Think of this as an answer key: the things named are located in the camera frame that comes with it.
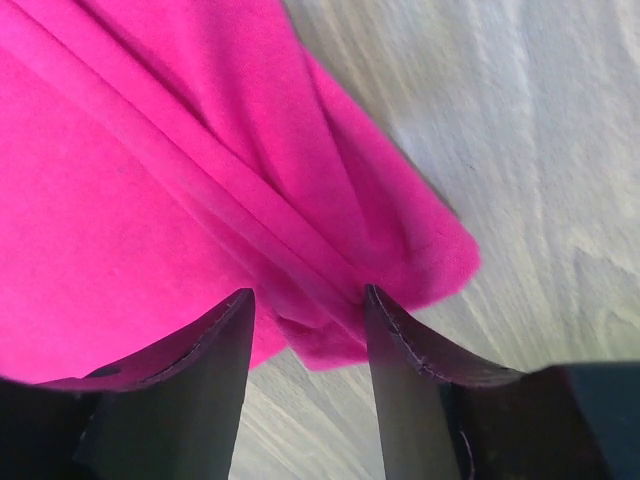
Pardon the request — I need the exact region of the magenta t-shirt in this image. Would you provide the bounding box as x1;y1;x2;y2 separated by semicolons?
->
1;1;480;384

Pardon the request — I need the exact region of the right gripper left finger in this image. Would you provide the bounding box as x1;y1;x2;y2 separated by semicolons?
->
72;287;257;480

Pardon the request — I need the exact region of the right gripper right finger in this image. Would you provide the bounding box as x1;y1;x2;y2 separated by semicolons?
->
364;285;523;479

